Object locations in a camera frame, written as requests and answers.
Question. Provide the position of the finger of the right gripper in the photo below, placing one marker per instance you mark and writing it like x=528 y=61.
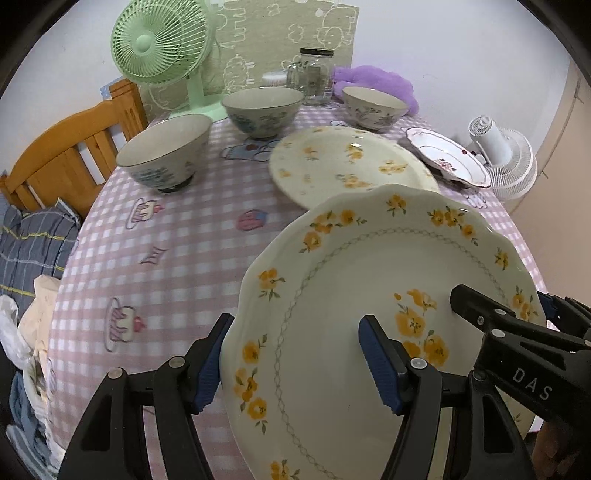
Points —
x=569 y=315
x=487 y=315

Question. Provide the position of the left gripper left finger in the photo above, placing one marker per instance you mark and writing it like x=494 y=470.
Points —
x=110 y=442

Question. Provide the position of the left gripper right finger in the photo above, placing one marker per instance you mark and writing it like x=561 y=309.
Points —
x=484 y=441

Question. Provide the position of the white red-rimmed plate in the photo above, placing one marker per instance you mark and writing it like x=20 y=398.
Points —
x=455 y=162

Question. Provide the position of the round yellow floral plate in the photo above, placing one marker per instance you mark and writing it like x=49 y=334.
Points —
x=312 y=165

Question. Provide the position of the floral ceramic bowl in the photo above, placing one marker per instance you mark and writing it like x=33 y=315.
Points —
x=373 y=109
x=167 y=156
x=262 y=112

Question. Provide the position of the peach cloth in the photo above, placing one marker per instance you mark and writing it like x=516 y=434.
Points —
x=35 y=324

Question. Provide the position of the white plastic bag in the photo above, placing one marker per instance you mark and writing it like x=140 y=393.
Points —
x=13 y=343

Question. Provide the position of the white floor fan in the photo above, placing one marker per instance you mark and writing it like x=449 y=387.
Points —
x=509 y=158

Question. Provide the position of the pink checkered tablecloth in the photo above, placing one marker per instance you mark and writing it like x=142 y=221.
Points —
x=150 y=273

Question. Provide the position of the grey plaid pillow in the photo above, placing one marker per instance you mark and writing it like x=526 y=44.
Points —
x=34 y=244

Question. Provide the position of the purple plush toy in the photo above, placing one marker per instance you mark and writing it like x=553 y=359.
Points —
x=375 y=78

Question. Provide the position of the glass jar with lid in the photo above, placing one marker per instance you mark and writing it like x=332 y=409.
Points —
x=312 y=73

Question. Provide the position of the cotton swab container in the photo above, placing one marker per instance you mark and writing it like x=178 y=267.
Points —
x=274 y=79

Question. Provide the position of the green desk fan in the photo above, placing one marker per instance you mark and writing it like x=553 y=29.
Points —
x=161 y=43

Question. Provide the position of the green patterned wall mat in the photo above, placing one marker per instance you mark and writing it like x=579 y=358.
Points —
x=255 y=37

